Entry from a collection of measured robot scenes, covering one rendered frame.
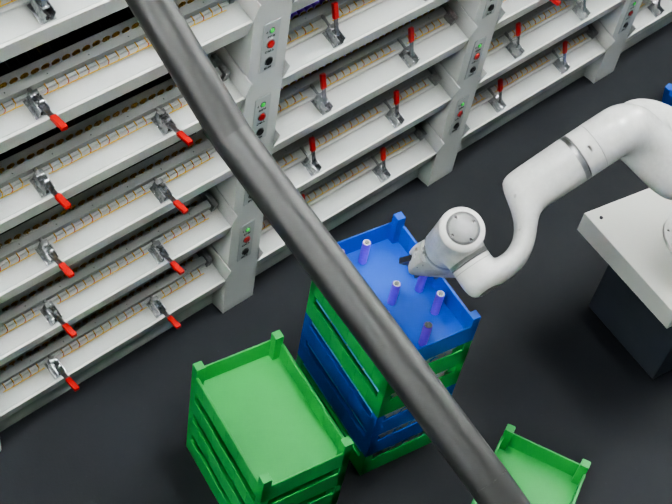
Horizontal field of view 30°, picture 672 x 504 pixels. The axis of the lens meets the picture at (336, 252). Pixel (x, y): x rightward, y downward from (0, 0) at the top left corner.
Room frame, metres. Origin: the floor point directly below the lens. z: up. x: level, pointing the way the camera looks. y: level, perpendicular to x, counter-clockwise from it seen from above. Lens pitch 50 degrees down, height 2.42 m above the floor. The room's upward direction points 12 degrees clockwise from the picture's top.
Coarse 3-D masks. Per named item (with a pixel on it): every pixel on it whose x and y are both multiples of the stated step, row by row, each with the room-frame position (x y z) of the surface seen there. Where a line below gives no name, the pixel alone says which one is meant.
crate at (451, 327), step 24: (360, 240) 1.70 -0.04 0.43; (384, 240) 1.74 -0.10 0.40; (408, 240) 1.72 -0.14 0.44; (360, 264) 1.66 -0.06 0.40; (384, 264) 1.68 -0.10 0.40; (384, 288) 1.61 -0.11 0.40; (408, 288) 1.63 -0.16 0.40; (432, 288) 1.64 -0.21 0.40; (408, 312) 1.57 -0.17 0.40; (456, 312) 1.58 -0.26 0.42; (408, 336) 1.51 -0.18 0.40; (432, 336) 1.52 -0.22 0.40; (456, 336) 1.50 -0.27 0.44
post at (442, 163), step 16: (464, 0) 2.33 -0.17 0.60; (480, 0) 2.31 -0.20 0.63; (480, 16) 2.32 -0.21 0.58; (496, 16) 2.37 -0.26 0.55; (480, 32) 2.34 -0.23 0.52; (464, 48) 2.31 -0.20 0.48; (448, 64) 2.33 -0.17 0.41; (464, 64) 2.32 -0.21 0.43; (480, 64) 2.37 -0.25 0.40; (464, 80) 2.33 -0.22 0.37; (464, 96) 2.35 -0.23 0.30; (448, 112) 2.31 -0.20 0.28; (464, 112) 2.36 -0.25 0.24; (448, 128) 2.32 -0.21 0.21; (464, 128) 2.38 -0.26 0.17; (448, 144) 2.34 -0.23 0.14; (432, 160) 2.31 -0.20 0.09; (448, 160) 2.36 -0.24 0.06; (432, 176) 2.32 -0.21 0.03
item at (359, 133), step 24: (432, 72) 2.33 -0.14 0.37; (384, 96) 2.21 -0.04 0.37; (408, 96) 2.26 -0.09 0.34; (432, 96) 2.29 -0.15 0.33; (336, 120) 2.10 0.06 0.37; (360, 120) 2.15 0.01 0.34; (384, 120) 2.17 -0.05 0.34; (408, 120) 2.20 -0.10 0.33; (312, 144) 1.98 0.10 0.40; (336, 144) 2.06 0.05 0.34; (360, 144) 2.08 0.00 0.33; (288, 168) 1.95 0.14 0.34; (312, 168) 1.96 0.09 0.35; (336, 168) 2.02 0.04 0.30
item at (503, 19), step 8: (512, 0) 2.47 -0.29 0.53; (520, 0) 2.48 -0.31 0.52; (528, 0) 2.49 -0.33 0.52; (536, 0) 2.50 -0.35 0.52; (544, 0) 2.54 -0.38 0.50; (504, 8) 2.44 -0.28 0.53; (512, 8) 2.45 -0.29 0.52; (520, 8) 2.46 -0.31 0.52; (528, 8) 2.48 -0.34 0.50; (504, 16) 2.41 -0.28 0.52; (512, 16) 2.43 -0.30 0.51; (520, 16) 2.48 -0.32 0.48; (496, 24) 2.38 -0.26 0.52; (504, 24) 2.43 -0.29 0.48
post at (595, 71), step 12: (612, 12) 2.87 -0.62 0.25; (624, 12) 2.87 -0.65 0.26; (636, 12) 2.92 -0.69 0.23; (612, 24) 2.86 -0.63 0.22; (612, 36) 2.86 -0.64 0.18; (624, 36) 2.91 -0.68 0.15; (612, 48) 2.88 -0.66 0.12; (600, 60) 2.86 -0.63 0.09; (612, 60) 2.90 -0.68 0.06; (588, 72) 2.87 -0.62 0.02; (600, 72) 2.87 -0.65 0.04
